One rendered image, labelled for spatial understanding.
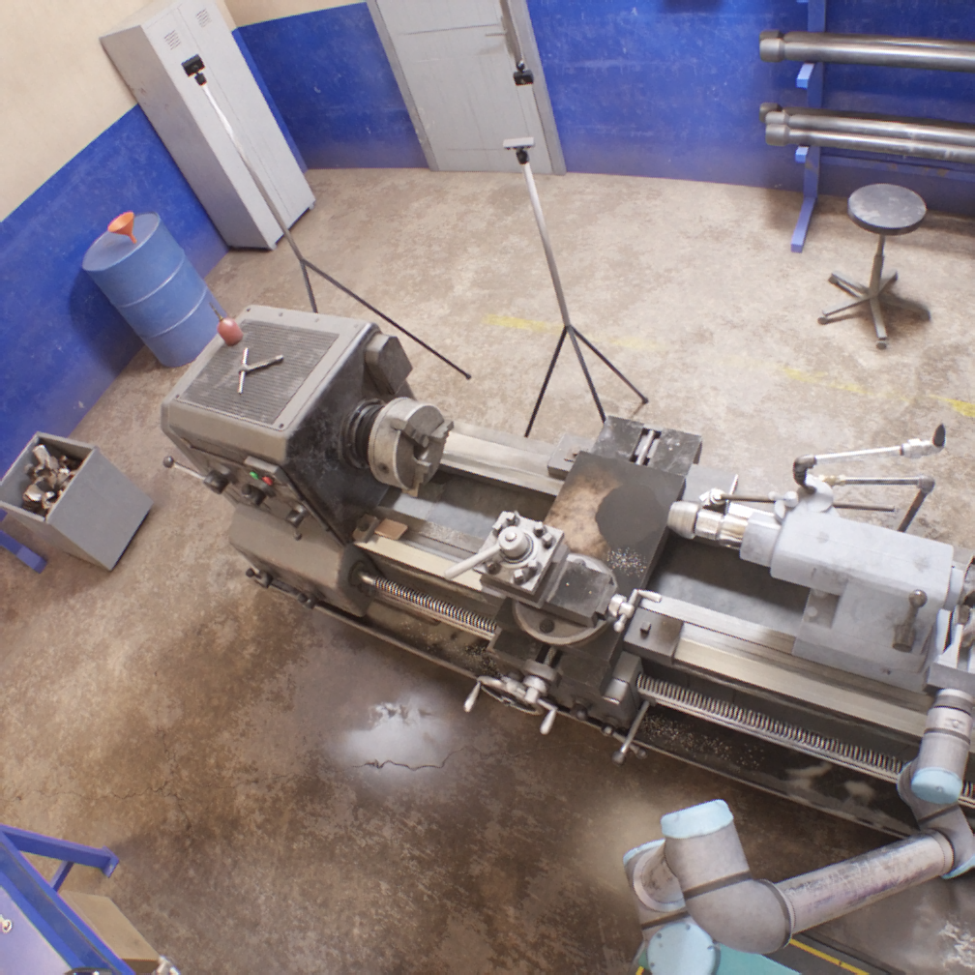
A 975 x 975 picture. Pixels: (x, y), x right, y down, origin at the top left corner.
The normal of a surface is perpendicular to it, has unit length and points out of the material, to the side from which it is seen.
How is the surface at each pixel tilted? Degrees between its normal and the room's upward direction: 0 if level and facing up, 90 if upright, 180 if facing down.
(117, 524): 90
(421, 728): 0
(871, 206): 0
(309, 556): 32
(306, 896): 0
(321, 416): 90
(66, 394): 90
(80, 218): 90
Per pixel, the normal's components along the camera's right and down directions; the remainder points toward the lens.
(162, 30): 0.85, 0.23
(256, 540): -0.47, -0.07
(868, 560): -0.26, -0.57
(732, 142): -0.44, 0.79
